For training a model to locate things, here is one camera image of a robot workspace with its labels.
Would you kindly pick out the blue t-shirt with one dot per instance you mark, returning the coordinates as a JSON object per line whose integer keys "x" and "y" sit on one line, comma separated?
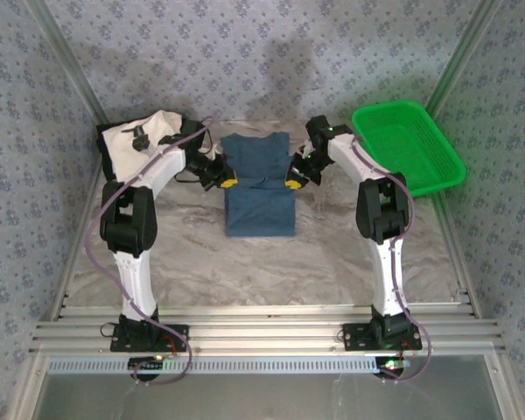
{"x": 258, "y": 205}

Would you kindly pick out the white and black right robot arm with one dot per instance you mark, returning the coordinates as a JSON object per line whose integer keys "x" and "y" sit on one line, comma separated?
{"x": 391, "y": 280}

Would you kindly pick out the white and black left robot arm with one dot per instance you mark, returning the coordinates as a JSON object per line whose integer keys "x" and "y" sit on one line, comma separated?
{"x": 135, "y": 271}

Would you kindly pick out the white printed folded t-shirt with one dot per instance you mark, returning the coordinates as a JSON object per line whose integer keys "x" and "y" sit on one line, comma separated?
{"x": 122, "y": 144}

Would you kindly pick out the green plastic mesh basket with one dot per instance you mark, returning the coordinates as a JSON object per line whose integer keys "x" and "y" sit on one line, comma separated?
{"x": 402, "y": 149}

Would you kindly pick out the left controller board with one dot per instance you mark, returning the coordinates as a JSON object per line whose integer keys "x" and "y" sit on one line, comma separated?
{"x": 146, "y": 364}

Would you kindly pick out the controller board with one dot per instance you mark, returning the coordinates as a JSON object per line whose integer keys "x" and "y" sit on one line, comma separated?
{"x": 391, "y": 366}
{"x": 146, "y": 364}

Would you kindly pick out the right controller board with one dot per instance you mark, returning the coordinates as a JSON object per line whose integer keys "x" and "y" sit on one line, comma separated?
{"x": 391, "y": 366}

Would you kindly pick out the grey metal panel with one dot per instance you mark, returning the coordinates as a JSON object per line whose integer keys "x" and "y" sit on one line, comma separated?
{"x": 267, "y": 398}

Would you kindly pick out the aluminium rail frame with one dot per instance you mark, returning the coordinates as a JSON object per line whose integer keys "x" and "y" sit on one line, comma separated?
{"x": 267, "y": 328}

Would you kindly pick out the aluminium table side rail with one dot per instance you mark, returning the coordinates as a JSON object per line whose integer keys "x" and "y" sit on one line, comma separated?
{"x": 461, "y": 275}
{"x": 76, "y": 254}

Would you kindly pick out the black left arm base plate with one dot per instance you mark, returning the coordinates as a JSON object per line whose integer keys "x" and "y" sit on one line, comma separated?
{"x": 179, "y": 339}

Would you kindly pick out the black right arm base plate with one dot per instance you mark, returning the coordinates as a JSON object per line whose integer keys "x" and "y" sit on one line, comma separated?
{"x": 354, "y": 339}

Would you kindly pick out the aluminium corner post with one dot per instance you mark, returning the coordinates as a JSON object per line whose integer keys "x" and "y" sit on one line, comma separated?
{"x": 65, "y": 61}
{"x": 461, "y": 57}

